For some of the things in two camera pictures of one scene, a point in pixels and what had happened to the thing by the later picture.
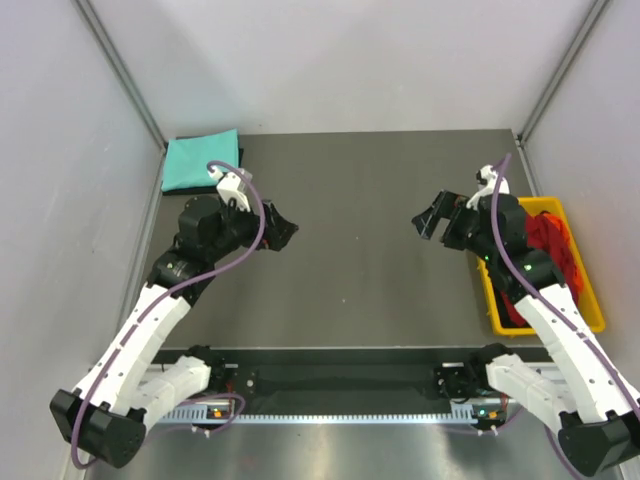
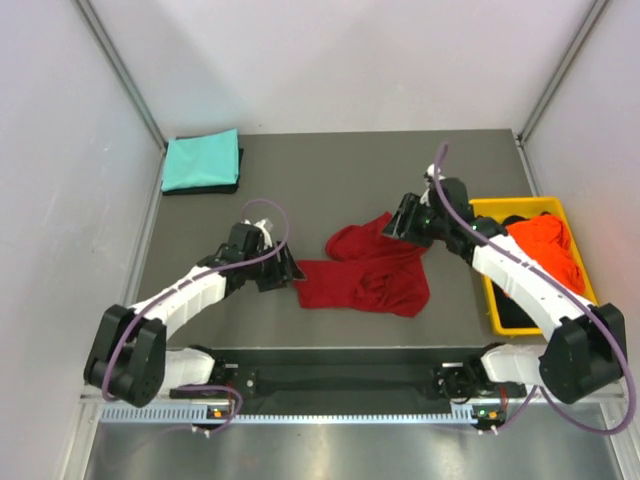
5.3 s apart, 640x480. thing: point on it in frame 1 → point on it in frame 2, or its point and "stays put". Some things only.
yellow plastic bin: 589,315 stays put
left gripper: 277,231 → 282,272
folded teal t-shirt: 187,159 stays put
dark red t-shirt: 547,232 → 366,269
